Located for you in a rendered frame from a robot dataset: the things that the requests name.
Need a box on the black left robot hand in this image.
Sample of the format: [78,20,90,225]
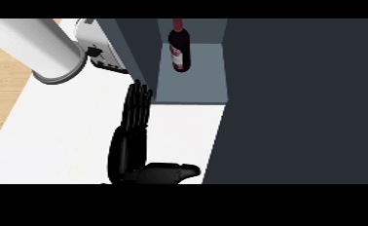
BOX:
[106,79,202,185]

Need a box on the grey open cabinet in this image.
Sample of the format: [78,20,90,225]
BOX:
[96,19,230,105]

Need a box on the dark red wine bottle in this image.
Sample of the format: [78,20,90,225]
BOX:
[167,19,192,73]

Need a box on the dark grey cabinet door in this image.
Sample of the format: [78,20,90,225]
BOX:
[201,19,368,185]

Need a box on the white toaster appliance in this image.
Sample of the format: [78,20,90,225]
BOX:
[75,19,131,75]

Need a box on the white cylinder with grey rim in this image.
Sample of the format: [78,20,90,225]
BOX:
[0,19,88,86]

